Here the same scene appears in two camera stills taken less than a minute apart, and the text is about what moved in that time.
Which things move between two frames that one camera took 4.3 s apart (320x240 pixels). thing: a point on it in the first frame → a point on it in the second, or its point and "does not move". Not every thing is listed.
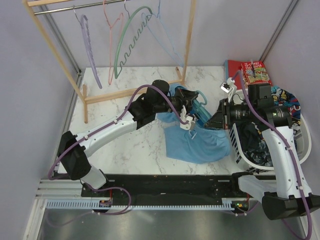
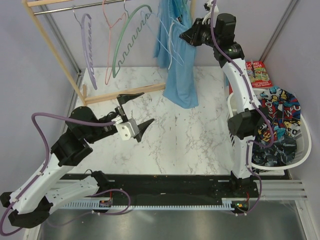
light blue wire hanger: x=167 y=33 does not move
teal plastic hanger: x=199 y=111 → x=186 y=5
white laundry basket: x=303 y=145 does not move
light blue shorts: x=197 y=145 → x=177 y=54
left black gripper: x=186 y=98 → x=123 y=99
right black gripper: x=222 y=119 → x=191 y=36
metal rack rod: x=52 y=11 does not move
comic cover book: x=255 y=73 does not move
